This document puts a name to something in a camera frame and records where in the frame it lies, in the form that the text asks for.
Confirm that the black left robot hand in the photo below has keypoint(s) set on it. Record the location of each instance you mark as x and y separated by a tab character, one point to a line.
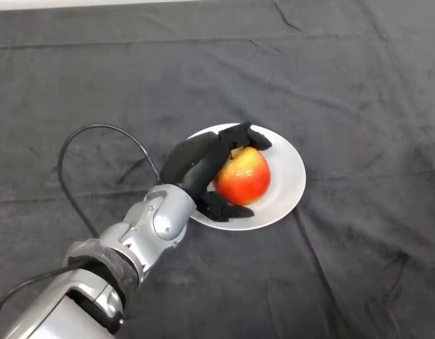
196	166

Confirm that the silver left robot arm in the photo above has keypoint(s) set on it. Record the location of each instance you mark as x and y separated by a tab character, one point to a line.
147	233

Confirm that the black velvet cloth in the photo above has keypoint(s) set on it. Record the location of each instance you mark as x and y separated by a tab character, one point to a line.
309	282

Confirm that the red yellow apple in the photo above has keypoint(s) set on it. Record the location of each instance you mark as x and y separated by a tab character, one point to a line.
244	178

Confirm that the round white plate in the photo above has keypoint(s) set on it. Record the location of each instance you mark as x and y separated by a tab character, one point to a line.
284	187

